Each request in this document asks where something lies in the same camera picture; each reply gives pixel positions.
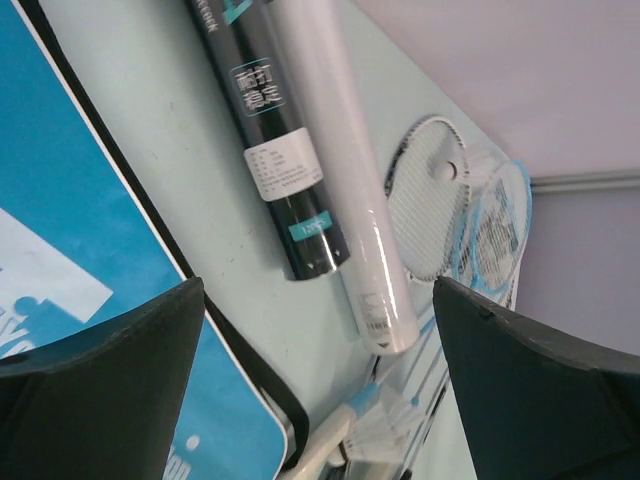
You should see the black shuttlecock tube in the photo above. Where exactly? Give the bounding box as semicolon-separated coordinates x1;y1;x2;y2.
187;1;350;281

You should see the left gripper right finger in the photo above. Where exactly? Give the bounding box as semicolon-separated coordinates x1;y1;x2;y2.
433;277;639;479

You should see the white shuttlecock tube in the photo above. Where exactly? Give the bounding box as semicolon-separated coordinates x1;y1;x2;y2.
269;1;419;356

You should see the blue racket bag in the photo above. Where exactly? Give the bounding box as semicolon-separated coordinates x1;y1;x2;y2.
0;0;289;480

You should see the white black racket right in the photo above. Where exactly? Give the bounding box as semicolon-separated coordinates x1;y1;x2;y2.
403;279;518;467

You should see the shuttlecock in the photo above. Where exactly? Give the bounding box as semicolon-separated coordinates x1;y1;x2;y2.
335;386;424;464
432;150;501;186

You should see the black racket bag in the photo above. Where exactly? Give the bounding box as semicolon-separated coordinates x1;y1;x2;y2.
15;1;309;479

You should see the right aluminium frame post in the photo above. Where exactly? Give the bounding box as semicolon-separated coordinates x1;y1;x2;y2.
531;169;639;194

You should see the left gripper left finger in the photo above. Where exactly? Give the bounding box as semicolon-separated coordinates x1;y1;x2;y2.
1;277;205;479

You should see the shuttlecock on white racket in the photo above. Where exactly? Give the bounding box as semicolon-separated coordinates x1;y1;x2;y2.
432;150;501;186

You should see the white racket left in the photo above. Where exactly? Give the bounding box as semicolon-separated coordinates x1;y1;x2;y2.
281;115;470;479

